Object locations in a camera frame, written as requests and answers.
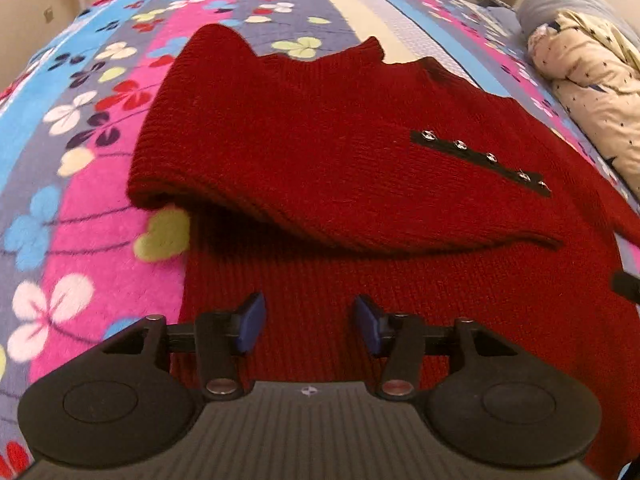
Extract red knit sweater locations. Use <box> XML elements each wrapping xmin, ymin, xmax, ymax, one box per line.
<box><xmin>127</xmin><ymin>25</ymin><xmax>639</xmax><ymax>479</ymax></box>

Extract floral fleece bed blanket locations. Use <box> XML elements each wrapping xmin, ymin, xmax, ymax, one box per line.
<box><xmin>1</xmin><ymin>0</ymin><xmax>629</xmax><ymax>479</ymax></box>

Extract cream star-print duvet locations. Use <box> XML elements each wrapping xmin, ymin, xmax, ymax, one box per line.
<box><xmin>527</xmin><ymin>9</ymin><xmax>639</xmax><ymax>195</ymax></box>

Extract grey pillow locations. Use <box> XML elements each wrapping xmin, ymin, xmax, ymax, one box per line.
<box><xmin>516</xmin><ymin>0</ymin><xmax>639</xmax><ymax>48</ymax></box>

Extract wall power socket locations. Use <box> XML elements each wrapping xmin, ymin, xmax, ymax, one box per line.
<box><xmin>43</xmin><ymin>8</ymin><xmax>54</xmax><ymax>24</ymax></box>

